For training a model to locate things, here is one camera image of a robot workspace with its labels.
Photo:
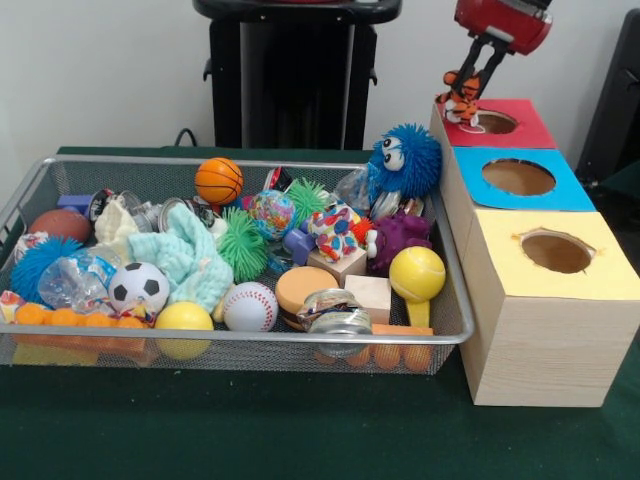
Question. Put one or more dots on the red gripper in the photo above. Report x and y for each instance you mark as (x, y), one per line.
(505, 20)

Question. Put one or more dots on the orange striped tiger plush toy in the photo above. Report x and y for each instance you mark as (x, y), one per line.
(462, 104)

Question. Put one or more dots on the blue spiky monster toy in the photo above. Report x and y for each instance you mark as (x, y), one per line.
(412, 160)

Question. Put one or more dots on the mint green cloth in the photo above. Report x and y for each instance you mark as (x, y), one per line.
(185, 255)

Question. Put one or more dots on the cream knitted cloth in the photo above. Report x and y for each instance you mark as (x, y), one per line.
(115, 225)

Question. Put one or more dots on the wooden box with three holes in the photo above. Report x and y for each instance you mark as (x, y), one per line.
(545, 345)

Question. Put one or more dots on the clear mesh bin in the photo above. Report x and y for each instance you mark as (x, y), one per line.
(280, 352)

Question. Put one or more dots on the black stand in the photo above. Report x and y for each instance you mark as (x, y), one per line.
(615, 100)

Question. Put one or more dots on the side table with green cloth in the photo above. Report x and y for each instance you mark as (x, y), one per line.
(625, 182)

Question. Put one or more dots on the purple spiky monster toy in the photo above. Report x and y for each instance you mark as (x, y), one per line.
(402, 240)

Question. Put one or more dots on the orange basketball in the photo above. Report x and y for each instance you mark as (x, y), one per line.
(218, 181)

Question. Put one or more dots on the white baseball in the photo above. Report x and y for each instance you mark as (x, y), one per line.
(250, 306)

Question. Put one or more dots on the plain yellow ball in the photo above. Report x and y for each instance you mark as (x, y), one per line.
(183, 317)

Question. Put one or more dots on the black and white soccer ball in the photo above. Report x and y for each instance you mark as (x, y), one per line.
(139, 287)

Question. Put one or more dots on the dark green tablecloth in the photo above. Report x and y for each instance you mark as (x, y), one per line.
(250, 425)

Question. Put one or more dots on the brown football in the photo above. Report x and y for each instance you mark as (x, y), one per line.
(60, 225)

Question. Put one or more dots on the orange four-stud building block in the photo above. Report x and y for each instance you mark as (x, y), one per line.
(75, 319)

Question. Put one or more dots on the blue spiky ball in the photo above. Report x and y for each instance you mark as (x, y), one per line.
(37, 265)

